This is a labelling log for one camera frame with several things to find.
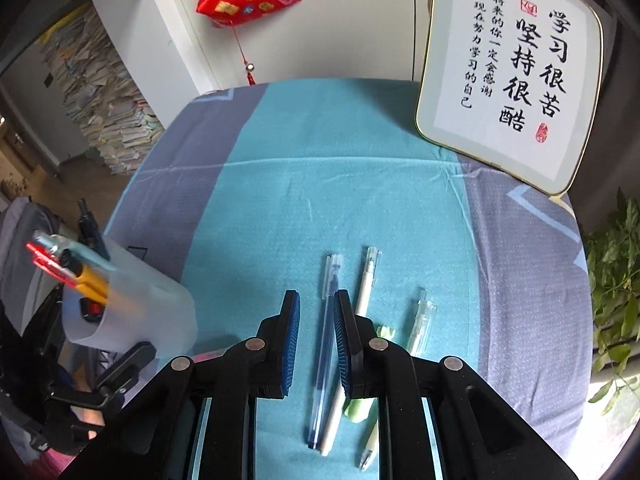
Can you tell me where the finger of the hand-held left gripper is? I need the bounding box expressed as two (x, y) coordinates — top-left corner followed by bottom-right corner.
(95, 341), (157, 396)

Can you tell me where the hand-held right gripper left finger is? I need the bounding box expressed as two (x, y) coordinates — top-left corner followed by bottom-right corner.
(60, 289), (302, 480)

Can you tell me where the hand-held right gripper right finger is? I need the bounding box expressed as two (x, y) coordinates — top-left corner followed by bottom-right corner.
(334, 289), (581, 480)

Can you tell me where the blue transparent pen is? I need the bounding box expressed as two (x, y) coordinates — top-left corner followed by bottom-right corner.
(306, 254), (345, 450)

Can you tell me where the translucent plastic cup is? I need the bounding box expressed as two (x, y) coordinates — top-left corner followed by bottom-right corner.
(61, 237), (197, 353)

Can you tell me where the white pen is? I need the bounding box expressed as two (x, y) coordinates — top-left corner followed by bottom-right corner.
(317, 246), (383, 457)

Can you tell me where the clear mint pen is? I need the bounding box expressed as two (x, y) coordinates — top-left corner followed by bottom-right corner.
(359, 287), (437, 471)

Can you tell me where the yellow pen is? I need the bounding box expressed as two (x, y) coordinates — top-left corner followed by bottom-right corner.
(65, 265), (110, 306)

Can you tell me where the light blue pen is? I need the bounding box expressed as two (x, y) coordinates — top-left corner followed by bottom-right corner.
(34, 231), (118, 273)

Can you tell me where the person's left hand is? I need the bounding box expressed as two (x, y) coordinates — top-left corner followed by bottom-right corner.
(75, 406), (108, 433)

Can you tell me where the person's left leg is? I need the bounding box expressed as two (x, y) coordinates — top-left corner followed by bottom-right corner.
(42, 447), (81, 480)

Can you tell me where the blue and grey tablecloth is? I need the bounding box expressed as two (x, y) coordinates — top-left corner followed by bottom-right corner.
(102, 77), (593, 480)

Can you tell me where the large pile of paper books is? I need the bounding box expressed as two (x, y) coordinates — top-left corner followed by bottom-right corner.
(40, 2), (166, 176)

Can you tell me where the green leafy plant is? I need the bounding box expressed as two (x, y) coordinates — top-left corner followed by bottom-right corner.
(582, 187), (640, 416)

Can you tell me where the framed calligraphy sign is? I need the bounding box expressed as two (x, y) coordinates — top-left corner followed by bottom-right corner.
(414, 0), (604, 197)

